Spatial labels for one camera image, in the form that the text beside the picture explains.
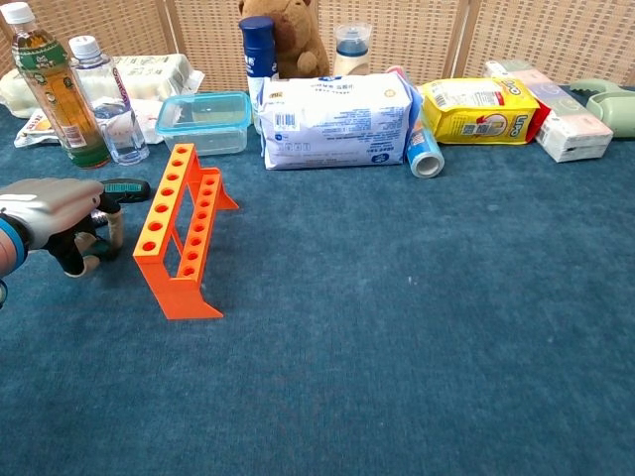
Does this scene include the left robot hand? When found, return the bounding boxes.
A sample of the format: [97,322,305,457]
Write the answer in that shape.
[0,177,125,278]

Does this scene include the small green black screwdriver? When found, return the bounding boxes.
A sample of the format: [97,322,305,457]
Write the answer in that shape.
[78,237,121,263]

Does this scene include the large green black screwdriver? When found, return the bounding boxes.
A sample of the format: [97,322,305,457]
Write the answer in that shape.
[101,178,152,204]

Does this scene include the orange tool rack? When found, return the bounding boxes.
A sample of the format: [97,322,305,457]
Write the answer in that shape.
[132,143,240,320]

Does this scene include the clear water bottle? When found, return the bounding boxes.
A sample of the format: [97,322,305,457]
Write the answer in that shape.
[67,35,151,166]

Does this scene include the green tea bottle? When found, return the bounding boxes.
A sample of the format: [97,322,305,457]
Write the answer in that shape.
[0,1,112,170]

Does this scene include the clear container blue lid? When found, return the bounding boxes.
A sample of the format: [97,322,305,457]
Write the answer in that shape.
[155,90,253,157]

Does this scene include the blue white spray can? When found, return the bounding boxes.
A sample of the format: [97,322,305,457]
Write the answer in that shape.
[238,15,280,134]

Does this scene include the brown capybara plush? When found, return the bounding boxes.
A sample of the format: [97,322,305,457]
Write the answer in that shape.
[237,0,330,79]

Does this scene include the white wet wipes pack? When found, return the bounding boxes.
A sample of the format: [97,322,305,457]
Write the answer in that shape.
[257,72,416,172]

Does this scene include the blue felt table cover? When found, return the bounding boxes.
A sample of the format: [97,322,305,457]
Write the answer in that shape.
[0,83,635,476]

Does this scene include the white bottle clear cap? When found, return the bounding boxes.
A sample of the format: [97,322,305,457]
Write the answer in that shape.
[330,22,373,77]

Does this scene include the blue plastic wrap roll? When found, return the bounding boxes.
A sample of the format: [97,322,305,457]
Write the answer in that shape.
[385,64,445,179]

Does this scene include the yellow snack bag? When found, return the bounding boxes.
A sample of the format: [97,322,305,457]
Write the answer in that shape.
[420,77,542,147]

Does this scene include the red white box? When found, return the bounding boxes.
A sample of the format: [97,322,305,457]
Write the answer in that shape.
[525,104,553,145]

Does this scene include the wicker folding screen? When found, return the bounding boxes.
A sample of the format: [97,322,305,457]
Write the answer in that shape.
[0,0,635,93]

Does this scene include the pastel tissue box stack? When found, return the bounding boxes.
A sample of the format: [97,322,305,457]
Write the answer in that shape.
[483,59,615,164]

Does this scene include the green lint roller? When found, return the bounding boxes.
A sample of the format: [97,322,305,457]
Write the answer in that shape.
[569,78,635,140]

